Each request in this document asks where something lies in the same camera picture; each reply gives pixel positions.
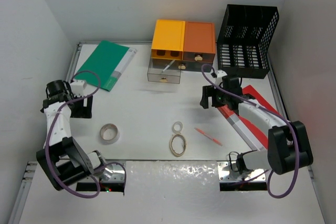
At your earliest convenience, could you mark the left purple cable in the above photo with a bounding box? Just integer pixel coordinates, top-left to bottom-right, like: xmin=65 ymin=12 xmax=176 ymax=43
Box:
xmin=44 ymin=70 xmax=127 ymax=198

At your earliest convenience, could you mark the green white pen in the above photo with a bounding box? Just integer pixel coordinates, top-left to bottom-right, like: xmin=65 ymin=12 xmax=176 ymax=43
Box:
xmin=161 ymin=60 xmax=175 ymax=74

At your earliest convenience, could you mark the white foam front board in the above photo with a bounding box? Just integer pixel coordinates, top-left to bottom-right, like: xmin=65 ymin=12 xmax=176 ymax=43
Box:
xmin=20 ymin=162 xmax=324 ymax=223

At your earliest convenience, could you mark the green clip file folder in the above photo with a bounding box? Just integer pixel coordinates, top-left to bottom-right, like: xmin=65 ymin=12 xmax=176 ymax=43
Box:
xmin=75 ymin=40 xmax=137 ymax=91

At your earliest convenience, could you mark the black mesh file rack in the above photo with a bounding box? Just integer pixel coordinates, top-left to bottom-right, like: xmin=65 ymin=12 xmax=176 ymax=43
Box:
xmin=217 ymin=4 xmax=279 ymax=79

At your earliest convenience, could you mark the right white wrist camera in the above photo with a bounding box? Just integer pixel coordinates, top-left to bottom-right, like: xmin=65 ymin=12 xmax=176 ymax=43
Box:
xmin=211 ymin=70 xmax=227 ymax=86

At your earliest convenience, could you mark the transparent grey drawer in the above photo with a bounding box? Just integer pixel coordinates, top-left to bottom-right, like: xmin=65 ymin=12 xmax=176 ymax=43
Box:
xmin=178 ymin=61 xmax=213 ymax=72
xmin=147 ymin=58 xmax=181 ymax=84

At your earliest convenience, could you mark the yellow drawer box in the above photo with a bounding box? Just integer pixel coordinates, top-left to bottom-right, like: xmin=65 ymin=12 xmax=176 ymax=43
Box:
xmin=151 ymin=19 xmax=186 ymax=60

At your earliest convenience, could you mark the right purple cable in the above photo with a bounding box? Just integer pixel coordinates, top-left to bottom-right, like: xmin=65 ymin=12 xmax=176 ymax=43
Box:
xmin=201 ymin=63 xmax=300 ymax=199

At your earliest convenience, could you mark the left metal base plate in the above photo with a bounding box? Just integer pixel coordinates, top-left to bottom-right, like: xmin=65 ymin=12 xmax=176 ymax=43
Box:
xmin=94 ymin=160 xmax=126 ymax=183

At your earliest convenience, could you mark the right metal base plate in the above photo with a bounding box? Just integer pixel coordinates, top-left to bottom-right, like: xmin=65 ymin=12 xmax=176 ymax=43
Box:
xmin=217 ymin=161 xmax=266 ymax=183

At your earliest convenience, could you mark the red clip file folder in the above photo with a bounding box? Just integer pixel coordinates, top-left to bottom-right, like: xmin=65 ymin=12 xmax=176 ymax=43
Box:
xmin=218 ymin=85 xmax=286 ymax=151

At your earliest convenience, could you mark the orange red pen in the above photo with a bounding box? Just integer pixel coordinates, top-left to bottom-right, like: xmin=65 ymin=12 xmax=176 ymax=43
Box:
xmin=194 ymin=127 xmax=223 ymax=146

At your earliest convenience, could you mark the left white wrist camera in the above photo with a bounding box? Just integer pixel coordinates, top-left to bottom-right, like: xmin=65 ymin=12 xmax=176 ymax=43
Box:
xmin=70 ymin=80 xmax=87 ymax=98

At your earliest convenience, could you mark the metal base plate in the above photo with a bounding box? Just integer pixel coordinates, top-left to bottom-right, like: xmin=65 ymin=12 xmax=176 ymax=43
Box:
xmin=94 ymin=160 xmax=126 ymax=183
xmin=217 ymin=161 xmax=266 ymax=183

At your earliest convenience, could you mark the purple cable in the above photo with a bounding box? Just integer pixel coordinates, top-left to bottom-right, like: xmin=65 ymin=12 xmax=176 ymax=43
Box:
xmin=201 ymin=63 xmax=300 ymax=199
xmin=44 ymin=70 xmax=127 ymax=198

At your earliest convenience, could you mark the wide clear tape roll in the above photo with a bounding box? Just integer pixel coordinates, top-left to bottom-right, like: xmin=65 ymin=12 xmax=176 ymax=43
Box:
xmin=99 ymin=123 xmax=120 ymax=144

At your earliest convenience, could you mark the small white tape roll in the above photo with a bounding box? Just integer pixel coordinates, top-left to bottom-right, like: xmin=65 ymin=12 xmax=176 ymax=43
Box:
xmin=172 ymin=121 xmax=183 ymax=134

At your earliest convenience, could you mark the orange drawer box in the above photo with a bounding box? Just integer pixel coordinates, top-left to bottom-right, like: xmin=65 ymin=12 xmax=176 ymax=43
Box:
xmin=183 ymin=22 xmax=216 ymax=62

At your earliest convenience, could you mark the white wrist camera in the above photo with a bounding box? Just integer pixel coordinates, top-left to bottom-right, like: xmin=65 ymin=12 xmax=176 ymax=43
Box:
xmin=211 ymin=70 xmax=227 ymax=86
xmin=70 ymin=80 xmax=87 ymax=98

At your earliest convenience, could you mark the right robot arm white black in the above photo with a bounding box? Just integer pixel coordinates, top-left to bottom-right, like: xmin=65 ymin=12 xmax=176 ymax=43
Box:
xmin=200 ymin=71 xmax=313 ymax=175

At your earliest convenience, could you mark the thin brown tape ring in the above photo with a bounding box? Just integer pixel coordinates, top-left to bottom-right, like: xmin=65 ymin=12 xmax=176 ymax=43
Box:
xmin=169 ymin=133 xmax=188 ymax=157

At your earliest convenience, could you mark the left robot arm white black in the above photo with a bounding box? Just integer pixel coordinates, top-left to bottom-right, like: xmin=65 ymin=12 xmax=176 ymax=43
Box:
xmin=36 ymin=80 xmax=106 ymax=190

